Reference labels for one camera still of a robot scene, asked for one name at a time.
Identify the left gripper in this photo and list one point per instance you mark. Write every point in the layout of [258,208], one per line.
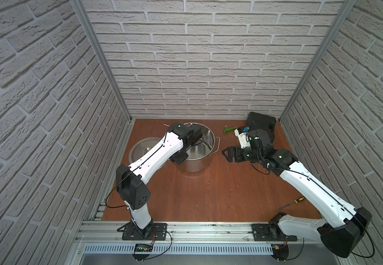
[180,157]

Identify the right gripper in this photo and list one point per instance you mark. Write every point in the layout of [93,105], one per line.
[236,149]

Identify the stainless steel pot lid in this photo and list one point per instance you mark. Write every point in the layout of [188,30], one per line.
[141,148]

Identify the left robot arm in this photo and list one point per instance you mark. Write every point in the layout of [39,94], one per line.
[131,180]

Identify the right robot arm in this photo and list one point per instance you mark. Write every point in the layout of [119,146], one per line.
[341,227]

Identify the green plastic tap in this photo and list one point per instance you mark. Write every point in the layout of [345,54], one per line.
[228,129]

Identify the black plastic case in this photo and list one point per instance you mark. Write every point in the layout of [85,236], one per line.
[263,122]

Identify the right controller board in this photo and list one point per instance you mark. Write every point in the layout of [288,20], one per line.
[280,252]

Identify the controller board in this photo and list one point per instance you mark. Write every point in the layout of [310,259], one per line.
[142,251]
[280,252]

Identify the left controller board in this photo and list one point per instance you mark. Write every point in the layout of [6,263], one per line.
[142,251]

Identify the white vent grille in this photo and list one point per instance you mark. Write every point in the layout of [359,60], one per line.
[182,249]

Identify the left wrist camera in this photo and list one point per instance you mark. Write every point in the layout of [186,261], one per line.
[194,135]

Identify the yellow handled screwdriver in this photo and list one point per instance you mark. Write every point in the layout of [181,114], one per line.
[296,201]

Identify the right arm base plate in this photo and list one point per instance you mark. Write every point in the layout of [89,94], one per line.
[269,233]

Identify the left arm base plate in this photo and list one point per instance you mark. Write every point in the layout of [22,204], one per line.
[154,231]

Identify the aluminium front rail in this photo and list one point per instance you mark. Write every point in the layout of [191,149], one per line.
[177,232]

